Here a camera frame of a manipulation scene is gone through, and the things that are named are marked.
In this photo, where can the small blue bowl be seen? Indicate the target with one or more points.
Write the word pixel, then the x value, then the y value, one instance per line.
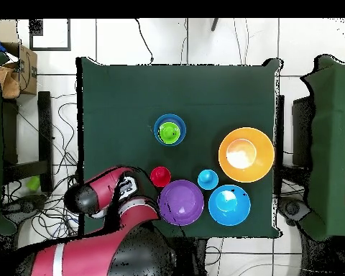
pixel 156 126

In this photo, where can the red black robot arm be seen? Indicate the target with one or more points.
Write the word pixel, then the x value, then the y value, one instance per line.
pixel 89 256

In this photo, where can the red cup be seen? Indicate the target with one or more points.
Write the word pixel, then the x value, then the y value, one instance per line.
pixel 160 176

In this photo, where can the blue cup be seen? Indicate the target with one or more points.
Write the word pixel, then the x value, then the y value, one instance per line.
pixel 208 179

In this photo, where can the purple bowl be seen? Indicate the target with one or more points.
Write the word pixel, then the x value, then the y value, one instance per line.
pixel 181 202

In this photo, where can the dark green tablecloth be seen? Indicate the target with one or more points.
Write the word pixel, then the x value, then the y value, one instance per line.
pixel 175 92

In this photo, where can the large blue bowl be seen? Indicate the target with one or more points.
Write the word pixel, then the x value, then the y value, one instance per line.
pixel 235 215

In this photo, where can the large yellow bowl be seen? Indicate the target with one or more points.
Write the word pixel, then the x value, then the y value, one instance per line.
pixel 261 169

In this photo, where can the black box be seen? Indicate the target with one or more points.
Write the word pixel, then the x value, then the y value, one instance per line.
pixel 302 129

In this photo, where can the dark grey caster foot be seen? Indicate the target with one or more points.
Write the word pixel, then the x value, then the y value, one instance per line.
pixel 292 208
pixel 26 204

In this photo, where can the dark grey rod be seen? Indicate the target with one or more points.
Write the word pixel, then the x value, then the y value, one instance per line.
pixel 214 24

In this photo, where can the light green plastic cup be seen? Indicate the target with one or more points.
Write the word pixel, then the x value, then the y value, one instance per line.
pixel 33 183

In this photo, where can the cardboard box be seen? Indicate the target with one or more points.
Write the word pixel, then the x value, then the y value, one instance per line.
pixel 28 72

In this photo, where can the brown paper bag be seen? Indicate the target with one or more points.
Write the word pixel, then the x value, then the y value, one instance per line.
pixel 8 86

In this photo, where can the black metal frame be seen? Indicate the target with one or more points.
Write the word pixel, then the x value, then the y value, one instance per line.
pixel 44 129

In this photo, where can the grey square frame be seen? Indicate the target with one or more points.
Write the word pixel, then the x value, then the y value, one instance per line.
pixel 36 28

